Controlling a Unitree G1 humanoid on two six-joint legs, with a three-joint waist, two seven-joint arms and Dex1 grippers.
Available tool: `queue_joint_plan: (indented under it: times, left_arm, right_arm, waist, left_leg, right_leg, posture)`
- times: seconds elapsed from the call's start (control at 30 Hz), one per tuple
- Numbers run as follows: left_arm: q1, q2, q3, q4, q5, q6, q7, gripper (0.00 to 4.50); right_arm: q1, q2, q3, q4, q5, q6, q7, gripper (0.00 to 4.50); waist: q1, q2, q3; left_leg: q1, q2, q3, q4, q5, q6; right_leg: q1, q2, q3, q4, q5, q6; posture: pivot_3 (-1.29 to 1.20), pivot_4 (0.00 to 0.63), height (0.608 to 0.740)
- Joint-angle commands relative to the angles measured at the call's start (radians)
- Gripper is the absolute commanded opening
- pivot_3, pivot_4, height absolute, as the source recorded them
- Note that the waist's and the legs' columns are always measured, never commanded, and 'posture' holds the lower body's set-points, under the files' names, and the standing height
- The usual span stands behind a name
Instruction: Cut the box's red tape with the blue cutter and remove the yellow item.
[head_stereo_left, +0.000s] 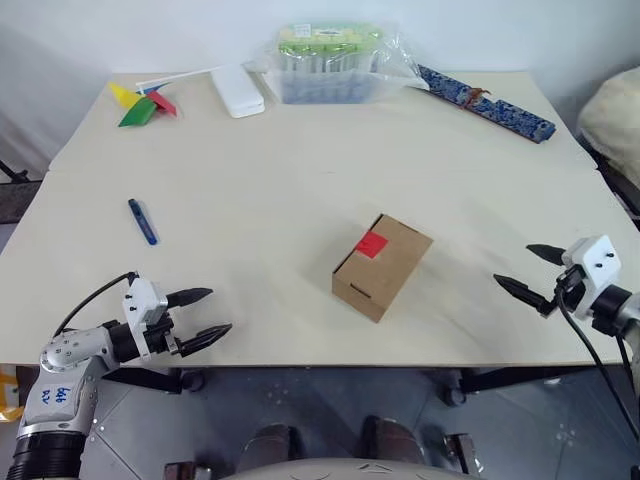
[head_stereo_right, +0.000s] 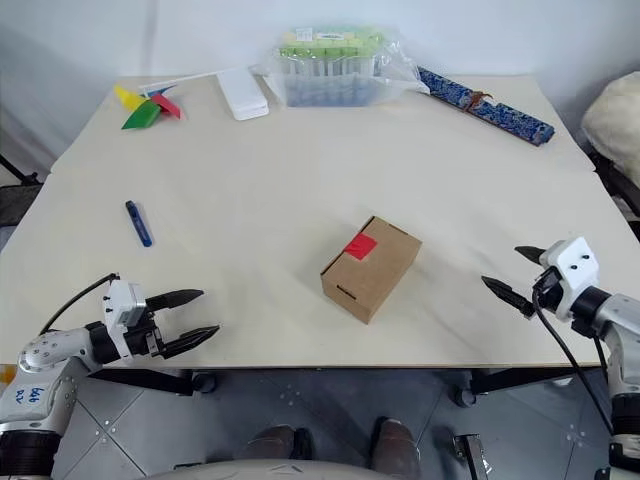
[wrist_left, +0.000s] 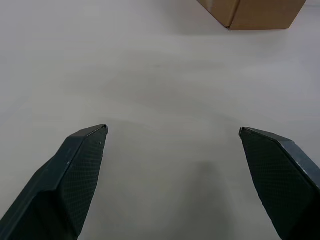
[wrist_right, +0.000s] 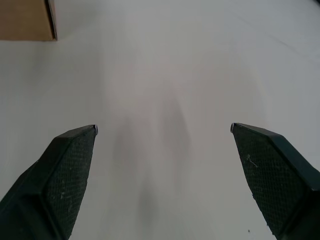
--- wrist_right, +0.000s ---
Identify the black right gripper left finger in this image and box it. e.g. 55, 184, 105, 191
0, 124, 99, 240

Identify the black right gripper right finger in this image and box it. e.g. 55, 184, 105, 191
229, 122, 320, 240

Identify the brown cardboard box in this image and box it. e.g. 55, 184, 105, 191
0, 0, 58, 41

